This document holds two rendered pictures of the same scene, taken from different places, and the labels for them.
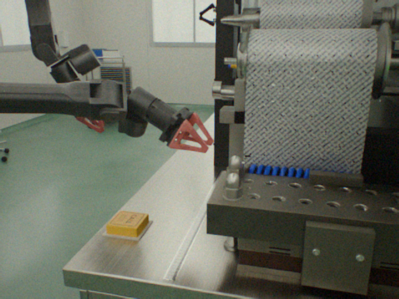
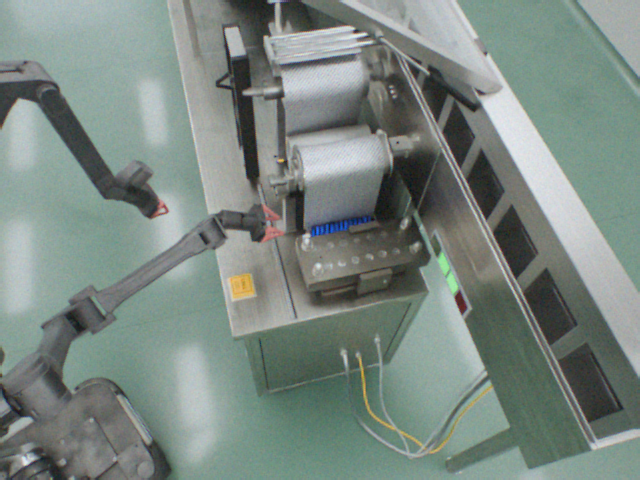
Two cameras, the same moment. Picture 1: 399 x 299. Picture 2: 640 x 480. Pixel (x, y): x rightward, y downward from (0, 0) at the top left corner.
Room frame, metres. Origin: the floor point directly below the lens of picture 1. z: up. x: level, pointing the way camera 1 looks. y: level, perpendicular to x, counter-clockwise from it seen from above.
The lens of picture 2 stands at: (0.02, 0.33, 2.43)
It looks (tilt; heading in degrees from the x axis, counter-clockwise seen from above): 60 degrees down; 329
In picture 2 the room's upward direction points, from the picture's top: 3 degrees clockwise
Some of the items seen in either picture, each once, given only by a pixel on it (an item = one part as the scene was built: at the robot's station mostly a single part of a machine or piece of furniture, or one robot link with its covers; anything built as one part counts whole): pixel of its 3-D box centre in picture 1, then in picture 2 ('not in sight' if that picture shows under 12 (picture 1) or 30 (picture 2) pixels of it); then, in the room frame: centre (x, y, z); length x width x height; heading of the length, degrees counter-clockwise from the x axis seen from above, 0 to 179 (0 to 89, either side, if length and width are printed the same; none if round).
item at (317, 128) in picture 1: (302, 132); (341, 205); (0.75, -0.21, 1.11); 0.23 x 0.01 x 0.18; 76
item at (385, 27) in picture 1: (379, 61); (383, 154); (0.78, -0.36, 1.25); 0.15 x 0.01 x 0.15; 166
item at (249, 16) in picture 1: (254, 20); (272, 88); (1.08, -0.15, 1.33); 0.06 x 0.06 x 0.06; 76
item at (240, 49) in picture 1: (243, 60); (295, 170); (0.84, -0.10, 1.25); 0.07 x 0.02 x 0.07; 166
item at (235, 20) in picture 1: (232, 20); (252, 91); (1.10, -0.09, 1.33); 0.06 x 0.03 x 0.03; 76
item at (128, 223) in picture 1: (128, 223); (241, 286); (0.74, 0.15, 0.91); 0.07 x 0.07 x 0.02; 76
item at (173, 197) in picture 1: (277, 125); (255, 56); (1.74, -0.37, 0.88); 2.52 x 0.66 x 0.04; 166
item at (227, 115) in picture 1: (232, 142); (285, 202); (0.88, -0.08, 1.05); 0.06 x 0.05 x 0.31; 76
